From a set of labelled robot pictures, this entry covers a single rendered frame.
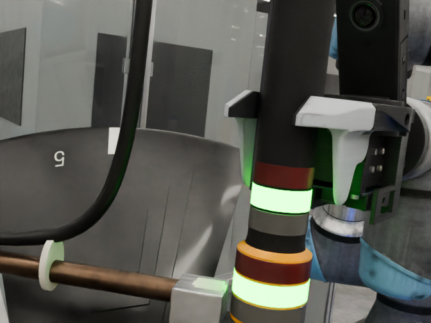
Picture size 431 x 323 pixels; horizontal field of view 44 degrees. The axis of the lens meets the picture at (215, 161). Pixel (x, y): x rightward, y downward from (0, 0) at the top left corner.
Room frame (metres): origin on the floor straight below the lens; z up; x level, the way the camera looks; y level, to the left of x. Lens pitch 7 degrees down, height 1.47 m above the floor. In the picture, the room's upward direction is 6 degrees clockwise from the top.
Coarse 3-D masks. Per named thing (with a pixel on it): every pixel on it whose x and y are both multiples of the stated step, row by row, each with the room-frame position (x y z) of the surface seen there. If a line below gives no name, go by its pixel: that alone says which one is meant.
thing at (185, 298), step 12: (192, 276) 0.32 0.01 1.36; (204, 276) 0.32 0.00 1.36; (180, 288) 0.29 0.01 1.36; (192, 288) 0.30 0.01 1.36; (204, 288) 0.30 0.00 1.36; (228, 288) 0.31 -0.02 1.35; (180, 300) 0.29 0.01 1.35; (192, 300) 0.29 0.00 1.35; (204, 300) 0.29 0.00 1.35; (216, 300) 0.29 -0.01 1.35; (180, 312) 0.29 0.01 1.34; (192, 312) 0.29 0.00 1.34; (204, 312) 0.29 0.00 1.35; (216, 312) 0.29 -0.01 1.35; (228, 312) 0.32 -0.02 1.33
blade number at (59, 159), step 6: (48, 150) 0.45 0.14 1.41; (54, 150) 0.45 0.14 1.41; (60, 150) 0.45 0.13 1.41; (66, 150) 0.45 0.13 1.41; (48, 156) 0.44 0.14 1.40; (54, 156) 0.44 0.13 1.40; (60, 156) 0.44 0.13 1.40; (66, 156) 0.44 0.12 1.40; (48, 162) 0.44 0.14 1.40; (54, 162) 0.44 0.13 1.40; (60, 162) 0.44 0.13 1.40; (66, 162) 0.44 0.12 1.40; (48, 168) 0.43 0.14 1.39; (54, 168) 0.43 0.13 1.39; (60, 168) 0.43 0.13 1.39; (66, 168) 0.43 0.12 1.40
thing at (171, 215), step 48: (0, 144) 0.45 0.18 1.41; (48, 144) 0.45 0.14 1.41; (96, 144) 0.45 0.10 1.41; (144, 144) 0.46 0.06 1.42; (192, 144) 0.47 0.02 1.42; (0, 192) 0.42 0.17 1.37; (48, 192) 0.42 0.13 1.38; (96, 192) 0.42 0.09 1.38; (144, 192) 0.42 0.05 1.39; (192, 192) 0.42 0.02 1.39; (96, 240) 0.38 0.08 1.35; (144, 240) 0.38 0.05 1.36; (192, 240) 0.39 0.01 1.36
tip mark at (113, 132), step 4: (112, 128) 0.47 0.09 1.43; (116, 128) 0.47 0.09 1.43; (112, 132) 0.47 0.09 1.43; (116, 132) 0.47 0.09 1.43; (112, 136) 0.46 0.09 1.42; (116, 136) 0.46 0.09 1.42; (108, 140) 0.46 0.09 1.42; (112, 140) 0.46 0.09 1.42; (116, 140) 0.46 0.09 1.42; (108, 144) 0.46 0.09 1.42; (112, 144) 0.46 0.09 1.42; (116, 144) 0.46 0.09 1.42; (108, 148) 0.45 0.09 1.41; (112, 148) 0.45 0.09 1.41; (108, 152) 0.45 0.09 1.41; (112, 152) 0.45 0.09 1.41
